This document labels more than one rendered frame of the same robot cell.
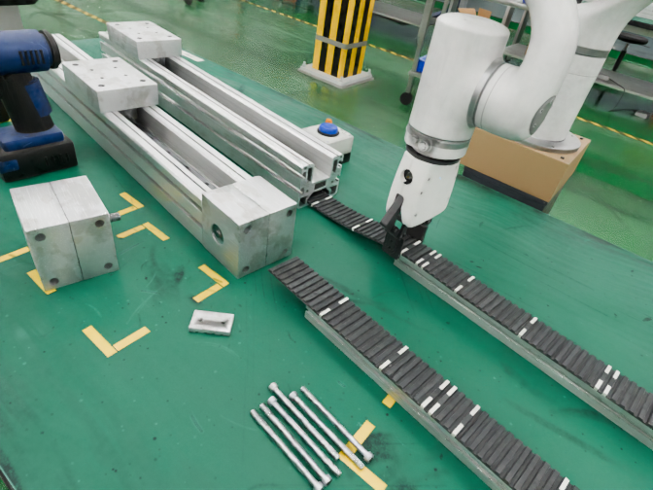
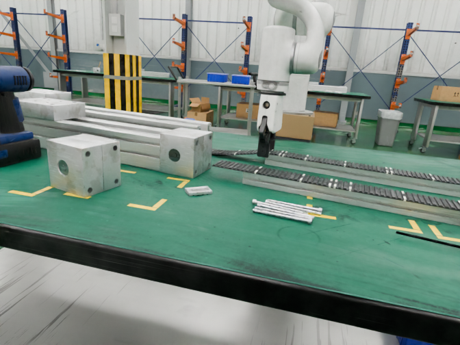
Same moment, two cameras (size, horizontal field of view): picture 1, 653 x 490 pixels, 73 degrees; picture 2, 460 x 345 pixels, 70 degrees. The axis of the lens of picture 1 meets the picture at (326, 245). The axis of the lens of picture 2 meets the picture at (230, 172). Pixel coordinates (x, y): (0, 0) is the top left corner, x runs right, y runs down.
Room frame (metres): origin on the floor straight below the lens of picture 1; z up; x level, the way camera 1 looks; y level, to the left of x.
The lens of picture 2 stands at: (-0.25, 0.28, 1.03)
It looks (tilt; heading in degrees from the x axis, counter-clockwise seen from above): 18 degrees down; 340
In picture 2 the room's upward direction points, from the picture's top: 4 degrees clockwise
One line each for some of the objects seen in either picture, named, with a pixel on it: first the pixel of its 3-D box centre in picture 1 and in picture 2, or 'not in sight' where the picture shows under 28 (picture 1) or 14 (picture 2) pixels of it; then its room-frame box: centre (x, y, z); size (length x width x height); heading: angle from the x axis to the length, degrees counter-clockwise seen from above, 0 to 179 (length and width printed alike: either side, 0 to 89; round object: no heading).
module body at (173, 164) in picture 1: (115, 115); (50, 130); (0.81, 0.46, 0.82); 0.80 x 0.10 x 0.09; 50
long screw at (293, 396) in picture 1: (325, 429); (292, 207); (0.25, -0.03, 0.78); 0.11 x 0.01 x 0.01; 52
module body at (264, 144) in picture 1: (199, 100); (98, 122); (0.95, 0.34, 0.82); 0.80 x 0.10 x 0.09; 50
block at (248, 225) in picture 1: (255, 223); (189, 150); (0.53, 0.11, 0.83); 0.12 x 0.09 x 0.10; 140
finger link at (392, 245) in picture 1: (390, 239); (262, 146); (0.54, -0.09, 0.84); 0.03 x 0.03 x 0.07; 50
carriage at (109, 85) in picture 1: (111, 90); (49, 113); (0.81, 0.46, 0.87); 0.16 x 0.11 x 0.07; 50
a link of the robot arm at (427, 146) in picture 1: (435, 138); (272, 86); (0.57, -0.12, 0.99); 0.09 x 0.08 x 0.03; 140
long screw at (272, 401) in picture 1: (302, 435); (285, 211); (0.24, -0.01, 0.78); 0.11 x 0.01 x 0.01; 52
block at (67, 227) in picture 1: (76, 228); (90, 162); (0.45, 0.33, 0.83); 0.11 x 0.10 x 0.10; 133
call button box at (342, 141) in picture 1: (323, 145); not in sight; (0.87, 0.05, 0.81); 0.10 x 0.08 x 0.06; 140
